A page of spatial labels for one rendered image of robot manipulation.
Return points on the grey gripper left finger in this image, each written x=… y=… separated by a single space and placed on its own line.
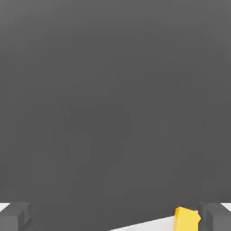
x=12 y=216

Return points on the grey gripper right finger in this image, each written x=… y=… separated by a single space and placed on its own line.
x=216 y=218

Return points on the large yellow box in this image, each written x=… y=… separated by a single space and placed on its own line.
x=185 y=219

